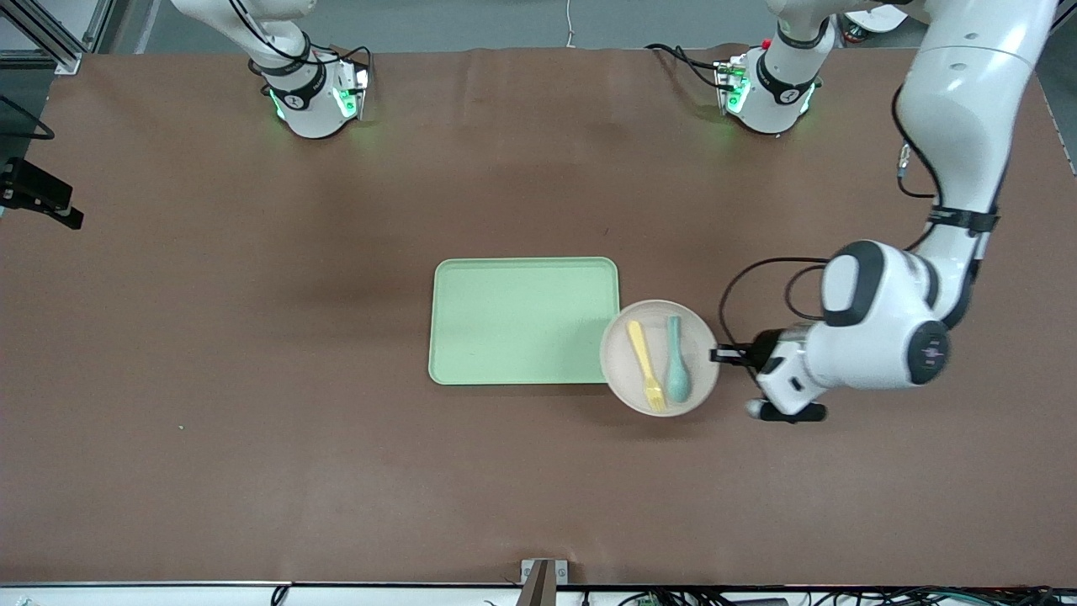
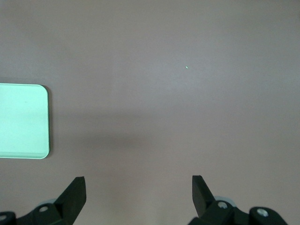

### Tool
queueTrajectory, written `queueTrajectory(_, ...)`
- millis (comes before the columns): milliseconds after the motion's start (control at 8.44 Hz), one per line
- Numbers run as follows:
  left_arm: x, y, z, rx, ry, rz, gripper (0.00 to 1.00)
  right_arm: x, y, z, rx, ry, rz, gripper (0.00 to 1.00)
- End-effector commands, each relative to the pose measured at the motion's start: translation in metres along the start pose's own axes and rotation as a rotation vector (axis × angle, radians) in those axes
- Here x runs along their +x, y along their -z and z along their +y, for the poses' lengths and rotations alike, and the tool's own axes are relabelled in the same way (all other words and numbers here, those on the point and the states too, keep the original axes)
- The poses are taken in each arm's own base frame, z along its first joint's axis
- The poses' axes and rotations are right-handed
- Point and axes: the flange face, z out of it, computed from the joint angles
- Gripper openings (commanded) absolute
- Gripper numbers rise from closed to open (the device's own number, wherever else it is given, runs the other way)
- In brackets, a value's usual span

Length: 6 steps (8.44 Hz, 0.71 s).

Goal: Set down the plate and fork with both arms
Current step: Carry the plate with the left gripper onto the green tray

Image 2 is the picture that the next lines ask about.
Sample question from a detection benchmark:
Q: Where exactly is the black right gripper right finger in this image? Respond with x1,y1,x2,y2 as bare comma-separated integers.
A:
188,175,250,225

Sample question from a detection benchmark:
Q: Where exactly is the light green rectangular tray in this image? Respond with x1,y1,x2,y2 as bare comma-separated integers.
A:
0,83,52,160

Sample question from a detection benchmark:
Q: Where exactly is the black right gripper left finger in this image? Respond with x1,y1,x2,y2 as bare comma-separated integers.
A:
15,176,87,225

